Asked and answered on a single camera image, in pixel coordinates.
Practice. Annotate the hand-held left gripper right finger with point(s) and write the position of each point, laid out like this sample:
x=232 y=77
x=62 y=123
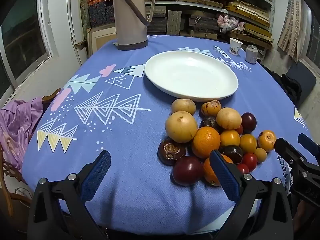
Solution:
x=223 y=172

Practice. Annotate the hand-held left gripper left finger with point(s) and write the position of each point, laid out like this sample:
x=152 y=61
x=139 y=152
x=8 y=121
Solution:
x=100 y=172

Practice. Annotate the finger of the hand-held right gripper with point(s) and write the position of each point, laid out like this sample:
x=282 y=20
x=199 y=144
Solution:
x=308 y=143
x=287 y=150

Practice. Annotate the orange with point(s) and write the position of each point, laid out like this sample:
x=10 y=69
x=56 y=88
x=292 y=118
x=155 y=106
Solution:
x=206 y=142
x=208 y=172

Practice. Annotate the orange striped pepino melon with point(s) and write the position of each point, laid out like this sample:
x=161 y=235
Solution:
x=267 y=140

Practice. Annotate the small yellow fruit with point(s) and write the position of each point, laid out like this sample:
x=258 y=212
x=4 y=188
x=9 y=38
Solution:
x=260 y=155

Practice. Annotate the smooth orange-yellow fruit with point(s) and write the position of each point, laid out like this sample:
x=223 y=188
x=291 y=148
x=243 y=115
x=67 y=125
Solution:
x=248 y=143
x=230 y=138

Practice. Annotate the dark red plum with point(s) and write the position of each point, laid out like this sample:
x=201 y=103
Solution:
x=248 y=122
x=187 y=170

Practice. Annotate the large yellow round fruit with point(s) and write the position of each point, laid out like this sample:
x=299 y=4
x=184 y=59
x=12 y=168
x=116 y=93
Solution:
x=181 y=126

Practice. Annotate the purple-streaked pepino melon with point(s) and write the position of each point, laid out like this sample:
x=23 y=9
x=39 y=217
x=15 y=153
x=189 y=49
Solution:
x=211 y=107

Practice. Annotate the small tan round fruit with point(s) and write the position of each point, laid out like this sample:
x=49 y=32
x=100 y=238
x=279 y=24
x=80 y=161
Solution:
x=183 y=106

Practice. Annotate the white oval plate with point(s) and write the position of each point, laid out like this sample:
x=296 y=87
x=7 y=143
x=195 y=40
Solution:
x=190 y=72

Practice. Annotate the blue printed tablecloth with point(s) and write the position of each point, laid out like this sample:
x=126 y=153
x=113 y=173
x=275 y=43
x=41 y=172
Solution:
x=137 y=180

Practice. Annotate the black bag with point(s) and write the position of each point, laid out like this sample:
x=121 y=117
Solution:
x=290 y=87

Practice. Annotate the dark seat cushion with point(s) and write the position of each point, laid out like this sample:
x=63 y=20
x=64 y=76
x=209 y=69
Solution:
x=303 y=77

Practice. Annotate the wooden chair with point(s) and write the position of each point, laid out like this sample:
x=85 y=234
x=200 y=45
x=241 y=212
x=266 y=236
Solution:
x=51 y=96

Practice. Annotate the purple cloth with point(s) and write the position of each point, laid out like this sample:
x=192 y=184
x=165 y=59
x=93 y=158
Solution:
x=17 y=122

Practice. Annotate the grey drink can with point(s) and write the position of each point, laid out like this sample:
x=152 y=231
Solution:
x=251 y=54

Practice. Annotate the window with grille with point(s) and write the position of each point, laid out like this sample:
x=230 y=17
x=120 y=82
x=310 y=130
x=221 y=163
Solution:
x=313 y=37

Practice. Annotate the white paper cup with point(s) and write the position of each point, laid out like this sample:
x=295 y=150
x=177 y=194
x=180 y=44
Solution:
x=235 y=47

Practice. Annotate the pink crumpled cloth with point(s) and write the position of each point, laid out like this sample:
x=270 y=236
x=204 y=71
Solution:
x=230 y=23

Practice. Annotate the white leaning board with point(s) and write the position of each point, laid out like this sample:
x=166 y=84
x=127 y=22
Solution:
x=75 y=30

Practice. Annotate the stack of wooden boxes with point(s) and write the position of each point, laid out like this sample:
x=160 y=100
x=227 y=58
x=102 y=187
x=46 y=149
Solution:
x=200 y=22

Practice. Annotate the beige thermos jug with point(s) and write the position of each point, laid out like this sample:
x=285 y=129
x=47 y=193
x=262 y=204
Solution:
x=130 y=22

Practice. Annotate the sliding glass window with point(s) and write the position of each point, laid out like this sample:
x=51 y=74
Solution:
x=22 y=37

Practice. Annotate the white metal shelf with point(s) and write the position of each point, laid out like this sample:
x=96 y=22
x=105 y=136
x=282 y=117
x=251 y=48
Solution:
x=165 y=2

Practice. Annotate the leaning picture frame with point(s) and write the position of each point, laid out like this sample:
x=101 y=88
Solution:
x=102 y=40

